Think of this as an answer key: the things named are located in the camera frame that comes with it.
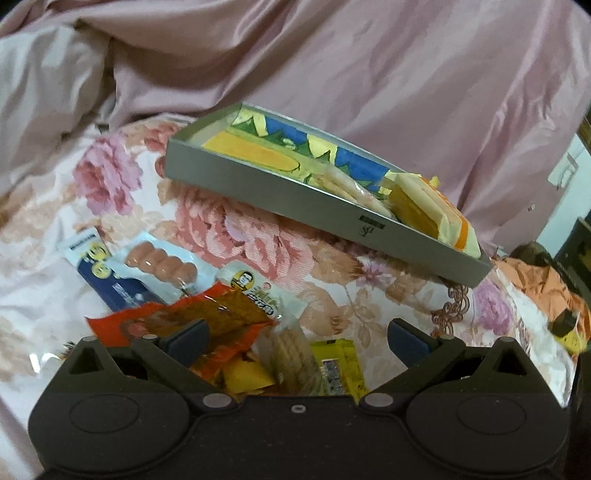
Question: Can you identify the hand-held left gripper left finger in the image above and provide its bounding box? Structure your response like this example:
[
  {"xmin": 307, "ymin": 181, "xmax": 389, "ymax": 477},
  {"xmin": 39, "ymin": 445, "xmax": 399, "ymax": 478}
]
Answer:
[{"xmin": 60, "ymin": 318, "xmax": 238, "ymax": 414}]

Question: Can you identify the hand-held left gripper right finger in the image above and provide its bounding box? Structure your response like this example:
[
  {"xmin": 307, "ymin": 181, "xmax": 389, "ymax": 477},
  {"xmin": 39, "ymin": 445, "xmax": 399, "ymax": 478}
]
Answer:
[{"xmin": 358, "ymin": 318, "xmax": 532, "ymax": 411}]

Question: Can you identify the red orange snack packet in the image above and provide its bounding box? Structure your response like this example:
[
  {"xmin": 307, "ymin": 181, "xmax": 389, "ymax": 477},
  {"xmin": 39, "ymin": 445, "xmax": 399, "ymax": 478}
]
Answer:
[{"xmin": 175, "ymin": 284, "xmax": 278, "ymax": 372}]

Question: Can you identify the red brown snack packet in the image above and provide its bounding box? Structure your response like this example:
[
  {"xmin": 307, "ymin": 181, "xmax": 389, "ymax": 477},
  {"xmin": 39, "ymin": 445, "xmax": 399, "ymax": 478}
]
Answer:
[{"xmin": 85, "ymin": 308, "xmax": 185, "ymax": 347}]

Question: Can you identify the grey cardboard box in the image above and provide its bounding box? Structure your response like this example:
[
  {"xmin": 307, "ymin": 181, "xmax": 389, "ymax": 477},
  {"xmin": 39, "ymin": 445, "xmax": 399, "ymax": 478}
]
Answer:
[{"xmin": 165, "ymin": 102, "xmax": 494, "ymax": 288}]

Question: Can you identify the sausage packet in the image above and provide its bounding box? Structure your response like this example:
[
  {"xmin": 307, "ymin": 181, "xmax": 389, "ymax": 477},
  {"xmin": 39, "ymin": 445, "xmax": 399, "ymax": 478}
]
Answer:
[{"xmin": 108, "ymin": 240, "xmax": 218, "ymax": 305}]

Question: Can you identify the round biscuit packet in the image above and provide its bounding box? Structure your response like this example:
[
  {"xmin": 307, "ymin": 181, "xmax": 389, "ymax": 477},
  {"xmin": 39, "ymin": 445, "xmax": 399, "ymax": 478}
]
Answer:
[{"xmin": 256, "ymin": 318, "xmax": 324, "ymax": 395}]

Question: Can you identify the blue white snack packet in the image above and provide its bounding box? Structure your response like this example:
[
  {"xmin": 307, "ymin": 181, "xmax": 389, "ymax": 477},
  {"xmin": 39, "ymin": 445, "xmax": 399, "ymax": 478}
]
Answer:
[{"xmin": 58, "ymin": 229, "xmax": 148, "ymax": 312}]

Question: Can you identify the floral bed sheet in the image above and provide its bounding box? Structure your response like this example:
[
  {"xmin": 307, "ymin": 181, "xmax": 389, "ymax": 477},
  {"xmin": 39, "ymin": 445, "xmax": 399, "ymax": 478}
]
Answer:
[{"xmin": 0, "ymin": 115, "xmax": 578, "ymax": 480}]

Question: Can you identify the yellow orange snack packet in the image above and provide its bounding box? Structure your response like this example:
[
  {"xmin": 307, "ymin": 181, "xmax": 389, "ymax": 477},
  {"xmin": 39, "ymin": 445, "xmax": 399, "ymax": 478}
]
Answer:
[{"xmin": 381, "ymin": 172, "xmax": 481, "ymax": 257}]

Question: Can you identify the orange cloth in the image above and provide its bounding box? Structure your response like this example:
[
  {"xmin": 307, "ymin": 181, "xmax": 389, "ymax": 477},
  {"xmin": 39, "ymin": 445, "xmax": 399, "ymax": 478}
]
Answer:
[{"xmin": 496, "ymin": 256, "xmax": 591, "ymax": 333}]

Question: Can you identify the yellow black object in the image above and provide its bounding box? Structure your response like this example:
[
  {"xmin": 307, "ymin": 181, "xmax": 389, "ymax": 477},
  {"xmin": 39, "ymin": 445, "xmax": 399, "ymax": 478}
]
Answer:
[{"xmin": 549, "ymin": 309, "xmax": 589, "ymax": 354}]

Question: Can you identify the clear biscuit packet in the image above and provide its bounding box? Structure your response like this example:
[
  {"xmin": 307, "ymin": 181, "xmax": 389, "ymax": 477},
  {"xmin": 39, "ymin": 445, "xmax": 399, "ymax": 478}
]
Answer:
[{"xmin": 305, "ymin": 164, "xmax": 398, "ymax": 217}]

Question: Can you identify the dark cabinet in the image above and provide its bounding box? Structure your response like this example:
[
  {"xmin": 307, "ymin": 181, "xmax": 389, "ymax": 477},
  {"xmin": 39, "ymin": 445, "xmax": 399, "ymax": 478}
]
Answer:
[{"xmin": 554, "ymin": 217, "xmax": 591, "ymax": 296}]

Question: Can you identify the yellow blue snack packet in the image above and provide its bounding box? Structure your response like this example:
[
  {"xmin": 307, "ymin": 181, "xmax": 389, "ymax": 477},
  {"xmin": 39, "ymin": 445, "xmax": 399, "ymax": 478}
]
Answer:
[{"xmin": 203, "ymin": 105, "xmax": 402, "ymax": 185}]

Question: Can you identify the pink satin blanket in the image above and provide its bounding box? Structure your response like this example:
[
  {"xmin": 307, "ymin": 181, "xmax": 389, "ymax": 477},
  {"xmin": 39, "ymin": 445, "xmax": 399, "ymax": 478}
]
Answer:
[{"xmin": 0, "ymin": 0, "xmax": 591, "ymax": 259}]

